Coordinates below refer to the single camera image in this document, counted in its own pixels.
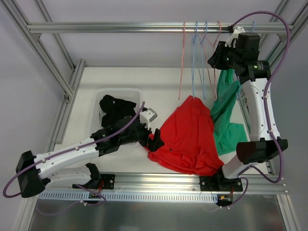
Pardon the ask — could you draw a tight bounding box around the pink hanger with green top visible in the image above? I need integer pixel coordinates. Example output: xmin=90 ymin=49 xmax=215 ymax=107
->
xmin=205 ymin=21 xmax=222 ymax=100

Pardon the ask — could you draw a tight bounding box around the blue hanger with black top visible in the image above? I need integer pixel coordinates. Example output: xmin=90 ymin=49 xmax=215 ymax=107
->
xmin=198 ymin=21 xmax=208 ymax=100

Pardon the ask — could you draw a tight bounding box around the blue hanger with grey top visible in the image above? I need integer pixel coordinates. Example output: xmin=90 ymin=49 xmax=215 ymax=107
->
xmin=191 ymin=21 xmax=198 ymax=97

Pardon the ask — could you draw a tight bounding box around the pink wire hanger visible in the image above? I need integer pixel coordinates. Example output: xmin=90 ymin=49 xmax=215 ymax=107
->
xmin=178 ymin=21 xmax=186 ymax=100

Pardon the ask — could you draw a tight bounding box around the black tank top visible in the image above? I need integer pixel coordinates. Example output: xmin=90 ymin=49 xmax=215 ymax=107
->
xmin=99 ymin=95 xmax=137 ymax=128

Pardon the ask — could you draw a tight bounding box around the red tank top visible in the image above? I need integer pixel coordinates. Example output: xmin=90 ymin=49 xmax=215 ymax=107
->
xmin=148 ymin=96 xmax=223 ymax=176

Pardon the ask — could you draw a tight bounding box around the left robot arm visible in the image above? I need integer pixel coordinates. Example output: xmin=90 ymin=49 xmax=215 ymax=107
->
xmin=16 ymin=116 xmax=165 ymax=198

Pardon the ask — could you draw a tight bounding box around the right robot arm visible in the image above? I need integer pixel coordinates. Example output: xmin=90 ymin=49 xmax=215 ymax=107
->
xmin=208 ymin=32 xmax=288 ymax=191

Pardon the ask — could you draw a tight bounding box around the green tank top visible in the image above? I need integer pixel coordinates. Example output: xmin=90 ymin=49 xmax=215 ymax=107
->
xmin=211 ymin=69 xmax=247 ymax=155

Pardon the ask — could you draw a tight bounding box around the white plastic basket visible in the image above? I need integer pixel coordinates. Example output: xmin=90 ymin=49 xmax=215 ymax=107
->
xmin=89 ymin=88 xmax=142 ymax=135

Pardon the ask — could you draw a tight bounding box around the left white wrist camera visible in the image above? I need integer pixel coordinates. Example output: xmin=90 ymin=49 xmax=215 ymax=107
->
xmin=139 ymin=108 xmax=158 ymax=130

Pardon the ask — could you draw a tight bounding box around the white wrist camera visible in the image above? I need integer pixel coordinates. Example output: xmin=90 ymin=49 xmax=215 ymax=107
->
xmin=225 ymin=26 xmax=245 ymax=48
xmin=139 ymin=108 xmax=158 ymax=130

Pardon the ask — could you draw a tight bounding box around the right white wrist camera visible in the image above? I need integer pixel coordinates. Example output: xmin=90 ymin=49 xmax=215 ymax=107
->
xmin=225 ymin=26 xmax=245 ymax=48

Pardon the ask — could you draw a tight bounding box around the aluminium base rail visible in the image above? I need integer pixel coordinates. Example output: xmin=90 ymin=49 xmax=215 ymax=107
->
xmin=46 ymin=168 xmax=288 ymax=194

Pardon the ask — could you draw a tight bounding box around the aluminium hanging rail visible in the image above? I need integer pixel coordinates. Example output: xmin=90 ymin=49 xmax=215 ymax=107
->
xmin=26 ymin=21 xmax=295 ymax=34

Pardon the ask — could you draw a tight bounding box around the white slotted cable duct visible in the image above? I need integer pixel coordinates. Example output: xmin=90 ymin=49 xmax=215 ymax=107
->
xmin=39 ymin=190 xmax=218 ymax=204

